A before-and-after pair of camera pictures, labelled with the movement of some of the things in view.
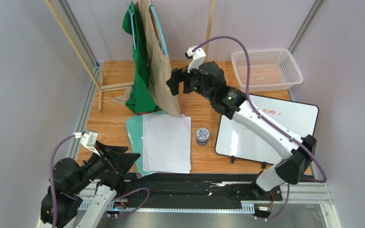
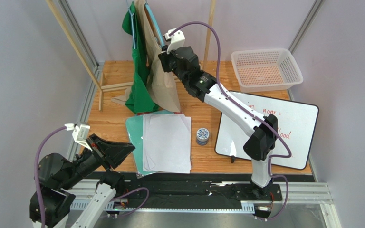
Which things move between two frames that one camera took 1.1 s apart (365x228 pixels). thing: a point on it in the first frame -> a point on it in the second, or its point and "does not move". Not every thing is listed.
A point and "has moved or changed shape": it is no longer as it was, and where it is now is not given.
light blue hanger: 159,30 has moved or changed shape
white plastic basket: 269,70 does not move
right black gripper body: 186,81 -> 165,59
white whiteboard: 297,118 does not move
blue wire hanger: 131,14 does not move
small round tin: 202,136 does not move
